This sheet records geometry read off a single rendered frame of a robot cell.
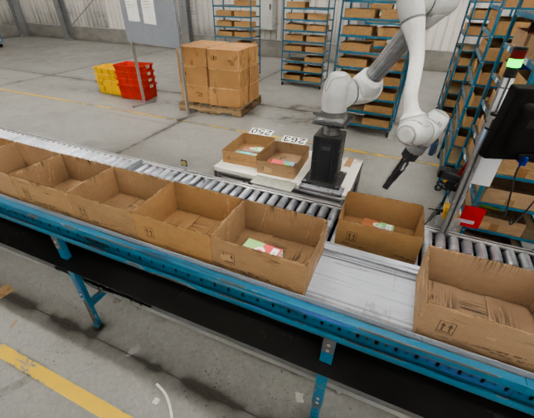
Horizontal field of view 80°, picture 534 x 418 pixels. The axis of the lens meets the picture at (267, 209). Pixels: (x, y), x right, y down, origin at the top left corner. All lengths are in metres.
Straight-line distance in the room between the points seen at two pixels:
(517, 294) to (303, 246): 0.81
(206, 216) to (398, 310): 0.96
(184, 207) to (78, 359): 1.18
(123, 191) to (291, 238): 0.99
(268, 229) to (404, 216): 0.78
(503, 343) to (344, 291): 0.50
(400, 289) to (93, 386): 1.72
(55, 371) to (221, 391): 0.98
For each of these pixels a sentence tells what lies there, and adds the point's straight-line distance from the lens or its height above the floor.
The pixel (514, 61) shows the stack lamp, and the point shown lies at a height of 1.61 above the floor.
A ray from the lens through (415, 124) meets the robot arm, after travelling 1.44.
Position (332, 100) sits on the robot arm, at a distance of 2.01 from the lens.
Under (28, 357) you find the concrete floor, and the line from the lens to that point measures 2.55.
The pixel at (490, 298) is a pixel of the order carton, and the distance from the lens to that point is 1.49.
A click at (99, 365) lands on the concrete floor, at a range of 2.31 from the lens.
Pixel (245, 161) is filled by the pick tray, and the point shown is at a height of 0.79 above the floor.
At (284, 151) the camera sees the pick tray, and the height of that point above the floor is 0.77.
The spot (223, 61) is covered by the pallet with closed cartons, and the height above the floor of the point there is 0.87.
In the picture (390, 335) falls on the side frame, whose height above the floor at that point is 0.91.
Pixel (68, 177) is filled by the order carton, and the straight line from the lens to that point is 2.25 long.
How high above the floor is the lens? 1.83
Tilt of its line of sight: 34 degrees down
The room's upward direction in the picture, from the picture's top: 1 degrees clockwise
